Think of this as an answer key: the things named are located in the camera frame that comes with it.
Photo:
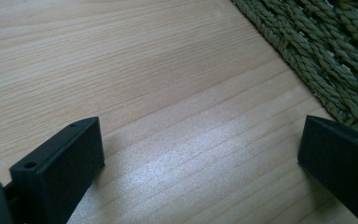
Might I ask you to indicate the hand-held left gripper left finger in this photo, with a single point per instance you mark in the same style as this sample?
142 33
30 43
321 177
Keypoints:
59 174

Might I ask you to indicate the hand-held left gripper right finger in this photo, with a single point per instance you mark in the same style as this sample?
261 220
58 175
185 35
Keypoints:
338 161

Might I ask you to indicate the green woven basket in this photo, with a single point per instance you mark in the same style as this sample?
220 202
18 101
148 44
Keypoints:
323 46

